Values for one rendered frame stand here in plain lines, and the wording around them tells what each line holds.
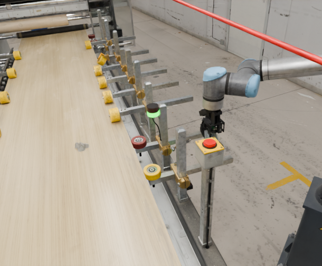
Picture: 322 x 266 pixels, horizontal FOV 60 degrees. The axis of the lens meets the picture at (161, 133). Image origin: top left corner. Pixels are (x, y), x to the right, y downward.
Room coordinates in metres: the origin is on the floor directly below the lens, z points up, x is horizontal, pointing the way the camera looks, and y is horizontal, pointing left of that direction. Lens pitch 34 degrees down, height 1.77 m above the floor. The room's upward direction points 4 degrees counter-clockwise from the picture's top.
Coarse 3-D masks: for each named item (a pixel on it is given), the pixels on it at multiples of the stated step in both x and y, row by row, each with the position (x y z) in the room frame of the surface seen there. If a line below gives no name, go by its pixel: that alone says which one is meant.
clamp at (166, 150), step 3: (156, 138) 1.26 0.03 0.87; (159, 138) 1.26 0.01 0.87; (159, 141) 1.23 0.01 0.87; (159, 144) 1.20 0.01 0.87; (168, 144) 1.20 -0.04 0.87; (159, 147) 1.21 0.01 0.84; (162, 147) 1.17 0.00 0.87; (165, 147) 1.17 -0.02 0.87; (168, 147) 1.17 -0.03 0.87; (162, 150) 1.17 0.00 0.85; (165, 150) 1.16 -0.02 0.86; (168, 150) 1.16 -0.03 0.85; (171, 150) 1.17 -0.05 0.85; (162, 153) 1.17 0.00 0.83; (165, 153) 1.16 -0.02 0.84; (168, 153) 1.16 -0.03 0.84
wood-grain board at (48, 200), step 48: (48, 48) 2.99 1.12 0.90; (48, 96) 1.83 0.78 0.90; (96, 96) 1.77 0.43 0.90; (0, 144) 1.27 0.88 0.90; (48, 144) 1.23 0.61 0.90; (96, 144) 1.20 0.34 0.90; (0, 192) 0.89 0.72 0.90; (48, 192) 0.87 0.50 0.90; (96, 192) 0.85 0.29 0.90; (144, 192) 0.83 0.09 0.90; (0, 240) 0.65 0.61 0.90; (48, 240) 0.63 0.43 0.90; (96, 240) 0.62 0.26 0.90; (144, 240) 0.60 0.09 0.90
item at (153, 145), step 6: (192, 132) 1.30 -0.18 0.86; (198, 132) 1.30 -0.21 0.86; (168, 138) 1.26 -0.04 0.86; (174, 138) 1.26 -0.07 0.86; (186, 138) 1.27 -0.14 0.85; (192, 138) 1.27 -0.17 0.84; (150, 144) 1.22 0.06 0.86; (156, 144) 1.22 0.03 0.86; (138, 150) 1.19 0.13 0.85; (144, 150) 1.20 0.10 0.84
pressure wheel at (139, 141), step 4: (136, 136) 1.24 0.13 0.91; (140, 136) 1.24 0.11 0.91; (132, 140) 1.20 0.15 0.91; (136, 140) 1.21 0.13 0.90; (140, 140) 1.20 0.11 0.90; (144, 140) 1.19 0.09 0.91; (132, 144) 1.18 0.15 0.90; (136, 144) 1.17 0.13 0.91; (140, 144) 1.17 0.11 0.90; (144, 144) 1.18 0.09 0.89; (136, 148) 1.17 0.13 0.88; (140, 148) 1.17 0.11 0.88; (140, 156) 1.20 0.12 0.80
